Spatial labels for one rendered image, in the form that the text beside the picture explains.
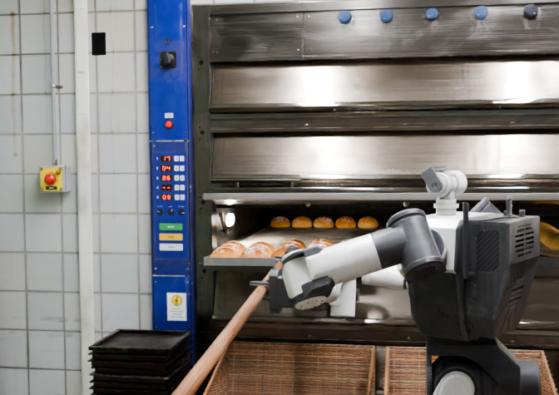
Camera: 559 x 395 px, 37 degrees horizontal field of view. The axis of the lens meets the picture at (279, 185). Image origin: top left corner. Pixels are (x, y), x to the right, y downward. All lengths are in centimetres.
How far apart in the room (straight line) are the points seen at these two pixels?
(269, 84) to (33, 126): 93
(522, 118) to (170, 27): 131
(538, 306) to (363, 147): 84
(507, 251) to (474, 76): 115
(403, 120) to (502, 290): 115
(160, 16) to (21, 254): 107
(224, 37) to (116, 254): 92
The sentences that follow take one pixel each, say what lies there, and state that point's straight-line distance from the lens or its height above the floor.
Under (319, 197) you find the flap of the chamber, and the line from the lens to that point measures 293.
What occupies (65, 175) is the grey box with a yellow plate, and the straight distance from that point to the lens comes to 326.
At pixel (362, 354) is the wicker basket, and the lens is 311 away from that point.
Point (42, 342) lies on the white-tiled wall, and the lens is 346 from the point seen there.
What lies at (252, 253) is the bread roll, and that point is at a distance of 285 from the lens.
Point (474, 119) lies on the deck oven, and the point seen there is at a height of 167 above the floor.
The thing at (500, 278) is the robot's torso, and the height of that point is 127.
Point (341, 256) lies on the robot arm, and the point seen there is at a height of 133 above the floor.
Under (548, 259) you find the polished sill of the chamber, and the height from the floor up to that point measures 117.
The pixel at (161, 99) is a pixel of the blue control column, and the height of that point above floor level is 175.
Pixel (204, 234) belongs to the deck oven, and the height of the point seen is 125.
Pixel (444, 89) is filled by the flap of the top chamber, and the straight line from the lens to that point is 305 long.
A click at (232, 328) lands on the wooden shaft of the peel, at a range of 184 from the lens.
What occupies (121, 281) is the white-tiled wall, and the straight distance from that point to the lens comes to 329.
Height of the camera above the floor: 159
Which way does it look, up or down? 3 degrees down
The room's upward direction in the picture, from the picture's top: 1 degrees counter-clockwise
